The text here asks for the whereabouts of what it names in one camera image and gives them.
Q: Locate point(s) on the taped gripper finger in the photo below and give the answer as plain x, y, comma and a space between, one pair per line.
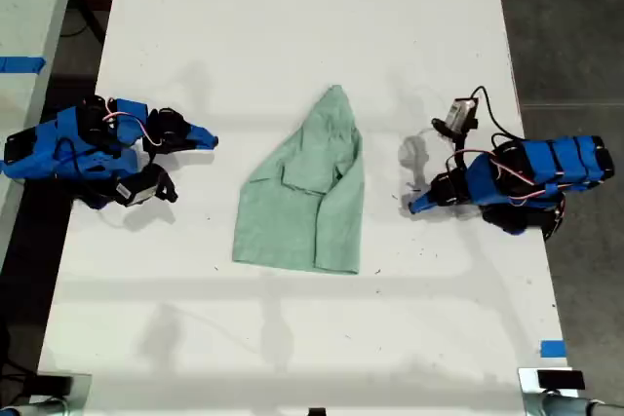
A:
436, 189
187, 142
429, 205
195, 130

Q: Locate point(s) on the pale green T-shirt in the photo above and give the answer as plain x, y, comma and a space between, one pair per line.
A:
302, 201

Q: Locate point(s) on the blue tape strip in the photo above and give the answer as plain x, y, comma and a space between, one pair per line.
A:
554, 349
22, 65

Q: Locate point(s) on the short black camera stalk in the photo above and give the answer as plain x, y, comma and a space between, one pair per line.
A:
443, 129
168, 188

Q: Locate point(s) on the small black clip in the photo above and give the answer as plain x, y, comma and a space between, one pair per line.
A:
317, 411

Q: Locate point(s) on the silver metal bracket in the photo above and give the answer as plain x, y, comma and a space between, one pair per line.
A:
526, 382

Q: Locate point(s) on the small black box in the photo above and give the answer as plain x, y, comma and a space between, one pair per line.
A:
54, 383
560, 380

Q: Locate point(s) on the black camera box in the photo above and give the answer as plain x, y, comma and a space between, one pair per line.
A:
139, 188
462, 114

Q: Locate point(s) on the grey metal pipe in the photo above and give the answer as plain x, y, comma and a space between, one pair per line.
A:
565, 406
29, 408

